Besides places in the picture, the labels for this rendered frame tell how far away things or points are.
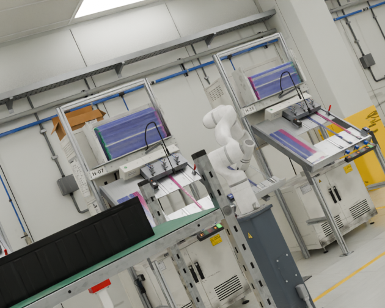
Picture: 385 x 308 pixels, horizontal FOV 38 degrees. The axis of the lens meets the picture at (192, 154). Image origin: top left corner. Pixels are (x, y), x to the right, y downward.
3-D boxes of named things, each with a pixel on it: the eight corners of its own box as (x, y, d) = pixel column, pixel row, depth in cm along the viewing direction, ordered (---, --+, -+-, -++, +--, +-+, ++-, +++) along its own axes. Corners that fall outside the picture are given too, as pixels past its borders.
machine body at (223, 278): (255, 299, 415) (221, 223, 417) (179, 347, 382) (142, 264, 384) (216, 297, 472) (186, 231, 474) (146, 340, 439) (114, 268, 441)
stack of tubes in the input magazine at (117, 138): (168, 136, 430) (154, 105, 431) (110, 159, 406) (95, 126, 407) (162, 140, 441) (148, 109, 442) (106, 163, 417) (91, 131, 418)
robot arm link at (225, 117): (224, 172, 328) (249, 161, 323) (214, 159, 321) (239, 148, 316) (217, 121, 366) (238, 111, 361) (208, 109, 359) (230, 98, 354)
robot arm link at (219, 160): (245, 181, 319) (228, 143, 320) (217, 193, 325) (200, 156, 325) (249, 178, 331) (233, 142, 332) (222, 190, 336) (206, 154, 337)
